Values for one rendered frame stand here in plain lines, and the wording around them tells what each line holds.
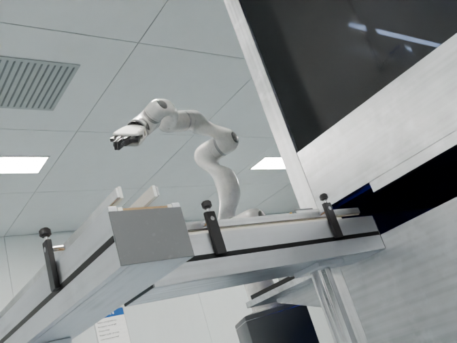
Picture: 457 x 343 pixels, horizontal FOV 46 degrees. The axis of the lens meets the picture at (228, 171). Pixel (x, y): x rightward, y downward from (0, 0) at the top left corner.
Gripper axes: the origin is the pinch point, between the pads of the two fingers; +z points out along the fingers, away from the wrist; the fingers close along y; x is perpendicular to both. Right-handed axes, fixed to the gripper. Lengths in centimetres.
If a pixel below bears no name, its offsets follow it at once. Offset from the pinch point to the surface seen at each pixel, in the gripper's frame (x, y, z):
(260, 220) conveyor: 3, -60, 56
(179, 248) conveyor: 17, -56, 95
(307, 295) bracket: -44, -67, 15
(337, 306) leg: -18, -78, 56
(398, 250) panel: -12, -92, 38
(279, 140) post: 4, -57, 4
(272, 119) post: 10, -54, 0
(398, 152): 11, -91, 30
